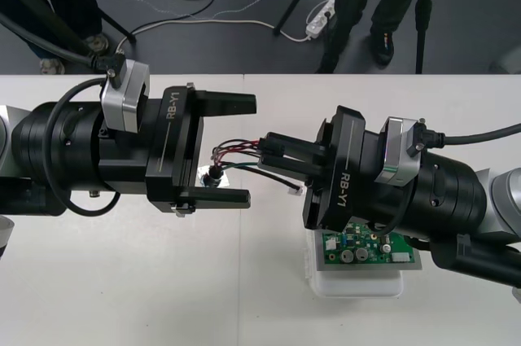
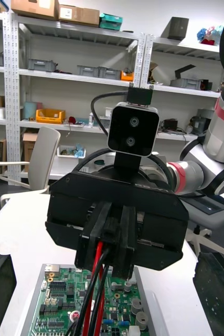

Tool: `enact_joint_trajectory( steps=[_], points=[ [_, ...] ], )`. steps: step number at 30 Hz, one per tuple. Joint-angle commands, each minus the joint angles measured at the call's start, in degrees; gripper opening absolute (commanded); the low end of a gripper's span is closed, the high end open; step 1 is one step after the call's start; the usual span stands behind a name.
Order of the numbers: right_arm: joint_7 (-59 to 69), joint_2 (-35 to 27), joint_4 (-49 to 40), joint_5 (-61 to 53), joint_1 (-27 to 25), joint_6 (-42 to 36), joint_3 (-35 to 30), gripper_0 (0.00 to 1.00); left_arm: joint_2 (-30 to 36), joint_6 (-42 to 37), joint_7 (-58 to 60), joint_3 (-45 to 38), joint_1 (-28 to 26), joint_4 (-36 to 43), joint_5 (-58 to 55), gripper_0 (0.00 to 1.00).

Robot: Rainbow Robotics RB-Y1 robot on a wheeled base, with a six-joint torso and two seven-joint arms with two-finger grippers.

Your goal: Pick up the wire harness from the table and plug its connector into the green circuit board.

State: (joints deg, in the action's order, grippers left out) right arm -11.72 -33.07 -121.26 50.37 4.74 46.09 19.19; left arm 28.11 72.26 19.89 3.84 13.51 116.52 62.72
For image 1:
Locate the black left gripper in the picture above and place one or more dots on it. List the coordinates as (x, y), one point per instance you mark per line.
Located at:
(171, 158)

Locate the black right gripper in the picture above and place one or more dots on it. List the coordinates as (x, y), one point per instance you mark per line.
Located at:
(346, 183)

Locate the milky plastic box with lid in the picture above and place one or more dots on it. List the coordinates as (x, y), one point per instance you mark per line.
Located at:
(358, 285)

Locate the white power strip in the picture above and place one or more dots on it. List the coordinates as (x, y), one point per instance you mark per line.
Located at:
(319, 22)

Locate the green circuit board grey frame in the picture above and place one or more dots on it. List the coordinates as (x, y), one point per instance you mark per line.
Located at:
(358, 254)

